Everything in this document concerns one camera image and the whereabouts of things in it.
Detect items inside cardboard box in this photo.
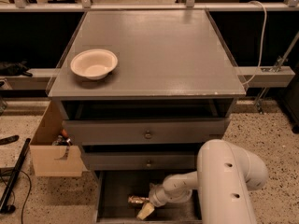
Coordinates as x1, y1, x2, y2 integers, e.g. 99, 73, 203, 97
52, 129, 72, 146

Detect orange soda can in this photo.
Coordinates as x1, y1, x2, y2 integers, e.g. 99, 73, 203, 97
128, 195, 150, 207

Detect metal railing frame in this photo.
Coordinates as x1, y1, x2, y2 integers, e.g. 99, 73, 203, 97
0, 0, 299, 91

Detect black cable on floor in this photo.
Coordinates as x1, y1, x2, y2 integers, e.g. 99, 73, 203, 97
0, 168, 33, 224

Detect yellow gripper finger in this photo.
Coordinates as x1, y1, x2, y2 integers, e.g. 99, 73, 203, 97
136, 203, 155, 220

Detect black tool on floor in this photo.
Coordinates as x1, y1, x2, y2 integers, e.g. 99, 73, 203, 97
0, 135, 19, 146

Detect black pole on floor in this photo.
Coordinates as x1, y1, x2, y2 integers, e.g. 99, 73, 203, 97
0, 138, 31, 214

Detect grey drawer cabinet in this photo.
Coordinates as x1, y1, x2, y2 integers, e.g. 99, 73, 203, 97
46, 8, 247, 224

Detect grey drawer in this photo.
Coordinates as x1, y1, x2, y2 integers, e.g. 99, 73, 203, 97
95, 170, 203, 224
63, 119, 230, 146
81, 152, 197, 171

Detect grey middle drawer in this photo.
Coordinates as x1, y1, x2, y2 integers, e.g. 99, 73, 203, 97
81, 152, 197, 171

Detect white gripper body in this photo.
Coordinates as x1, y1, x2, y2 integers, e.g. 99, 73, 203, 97
149, 184, 167, 207

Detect cardboard box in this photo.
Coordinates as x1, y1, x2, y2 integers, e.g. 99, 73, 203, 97
30, 102, 84, 177

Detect grey bottom drawer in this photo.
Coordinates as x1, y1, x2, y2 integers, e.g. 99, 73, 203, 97
95, 170, 203, 224

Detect white cable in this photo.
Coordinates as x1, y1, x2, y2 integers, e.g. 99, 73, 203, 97
239, 0, 269, 87

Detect grey top drawer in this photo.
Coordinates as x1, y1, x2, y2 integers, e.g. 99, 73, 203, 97
63, 119, 230, 146

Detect black cloth on rail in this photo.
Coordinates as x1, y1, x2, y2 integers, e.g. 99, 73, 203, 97
0, 61, 33, 77

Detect white paper bowl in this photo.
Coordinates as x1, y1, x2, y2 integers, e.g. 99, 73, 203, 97
70, 49, 118, 80

